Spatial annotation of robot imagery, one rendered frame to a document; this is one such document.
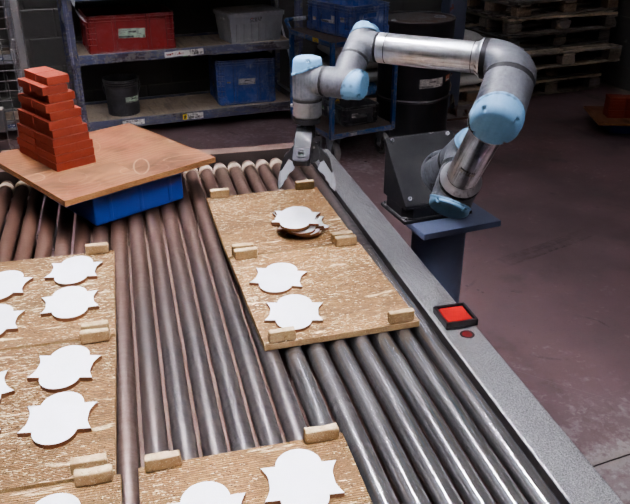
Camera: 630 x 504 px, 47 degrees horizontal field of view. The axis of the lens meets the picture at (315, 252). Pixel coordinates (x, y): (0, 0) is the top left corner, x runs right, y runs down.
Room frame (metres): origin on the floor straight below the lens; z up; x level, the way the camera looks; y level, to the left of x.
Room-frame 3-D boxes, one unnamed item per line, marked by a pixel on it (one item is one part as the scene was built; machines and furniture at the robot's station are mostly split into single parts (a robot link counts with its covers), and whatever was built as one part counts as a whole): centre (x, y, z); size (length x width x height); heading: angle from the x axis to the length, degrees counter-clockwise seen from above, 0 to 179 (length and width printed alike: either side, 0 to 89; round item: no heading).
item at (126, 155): (2.14, 0.66, 1.03); 0.50 x 0.50 x 0.02; 44
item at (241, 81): (6.20, 0.62, 0.32); 0.50 x 0.41 x 0.37; 108
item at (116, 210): (2.09, 0.62, 0.97); 0.31 x 0.31 x 0.10; 44
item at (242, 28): (6.18, 0.54, 0.76); 0.50 x 0.36 x 0.24; 118
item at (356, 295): (1.51, -0.01, 0.93); 0.41 x 0.35 x 0.02; 16
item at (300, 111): (1.84, 0.02, 1.27); 0.08 x 0.08 x 0.05
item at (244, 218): (1.91, 0.11, 0.93); 0.41 x 0.35 x 0.02; 15
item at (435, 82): (5.75, -0.78, 0.44); 0.59 x 0.59 x 0.88
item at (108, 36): (5.84, 1.46, 0.78); 0.66 x 0.45 x 0.28; 112
